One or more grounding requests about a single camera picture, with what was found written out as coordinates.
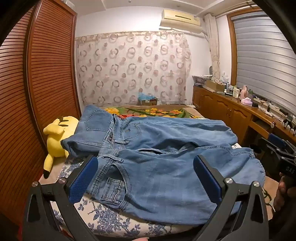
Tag grey window blind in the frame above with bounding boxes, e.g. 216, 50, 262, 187
232, 14, 296, 109

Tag wooden sideboard cabinet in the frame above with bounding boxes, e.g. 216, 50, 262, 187
193, 85, 296, 149

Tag open cardboard box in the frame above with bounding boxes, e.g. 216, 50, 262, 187
205, 80, 226, 92

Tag blue denim pants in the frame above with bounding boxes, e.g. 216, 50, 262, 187
61, 105, 266, 226

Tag cream wall air conditioner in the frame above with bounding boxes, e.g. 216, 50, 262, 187
160, 9, 206, 30

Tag blue floral bedsheet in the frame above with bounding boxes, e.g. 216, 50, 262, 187
38, 141, 266, 239

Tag stack of papers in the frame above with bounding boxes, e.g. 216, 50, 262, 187
192, 75, 212, 87

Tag wooden slatted wardrobe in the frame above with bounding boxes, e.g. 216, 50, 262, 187
0, 0, 82, 229

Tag white power strip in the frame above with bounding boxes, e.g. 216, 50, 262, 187
253, 96, 280, 110

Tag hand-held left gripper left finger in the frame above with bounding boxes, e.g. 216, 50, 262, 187
22, 155, 100, 241

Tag circle patterned sheer curtain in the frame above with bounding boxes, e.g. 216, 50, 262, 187
76, 31, 192, 108

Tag person's right hand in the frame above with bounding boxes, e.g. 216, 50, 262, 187
273, 173, 289, 209

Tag beige tied curtain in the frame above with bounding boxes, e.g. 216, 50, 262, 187
205, 13, 222, 76

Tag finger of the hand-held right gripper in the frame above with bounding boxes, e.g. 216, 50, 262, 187
269, 134, 296, 154
250, 138, 285, 160

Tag small cardboard box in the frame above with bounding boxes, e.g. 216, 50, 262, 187
138, 97, 159, 106

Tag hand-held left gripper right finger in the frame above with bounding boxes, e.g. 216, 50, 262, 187
192, 155, 270, 241

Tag yellow plush toy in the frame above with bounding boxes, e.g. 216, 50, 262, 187
43, 116, 79, 179

